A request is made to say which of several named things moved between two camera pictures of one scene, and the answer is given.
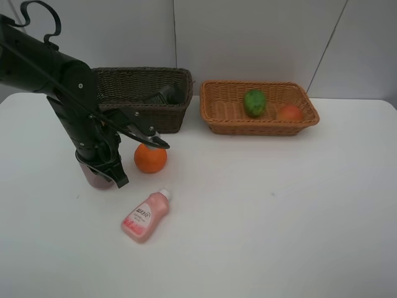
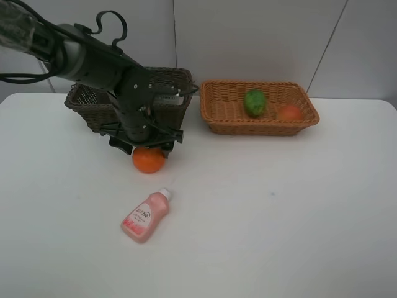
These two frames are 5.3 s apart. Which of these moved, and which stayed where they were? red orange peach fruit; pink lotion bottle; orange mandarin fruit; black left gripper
Moved: black left gripper
Stayed: pink lotion bottle; orange mandarin fruit; red orange peach fruit
